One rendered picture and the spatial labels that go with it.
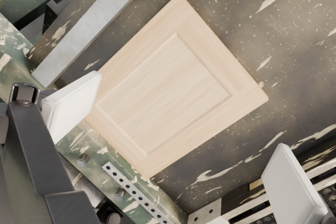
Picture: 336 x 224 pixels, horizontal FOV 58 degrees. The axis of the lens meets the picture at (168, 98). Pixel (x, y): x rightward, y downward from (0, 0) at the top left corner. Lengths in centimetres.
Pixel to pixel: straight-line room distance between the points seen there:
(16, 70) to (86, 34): 22
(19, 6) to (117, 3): 42
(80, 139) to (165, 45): 34
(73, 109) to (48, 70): 63
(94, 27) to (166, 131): 31
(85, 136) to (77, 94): 66
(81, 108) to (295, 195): 13
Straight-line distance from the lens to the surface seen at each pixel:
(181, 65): 71
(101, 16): 70
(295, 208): 18
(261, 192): 82
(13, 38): 91
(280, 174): 20
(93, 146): 84
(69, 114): 18
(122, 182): 87
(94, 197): 101
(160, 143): 81
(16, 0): 104
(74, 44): 75
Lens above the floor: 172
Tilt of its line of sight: 63 degrees down
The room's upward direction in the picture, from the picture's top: 68 degrees clockwise
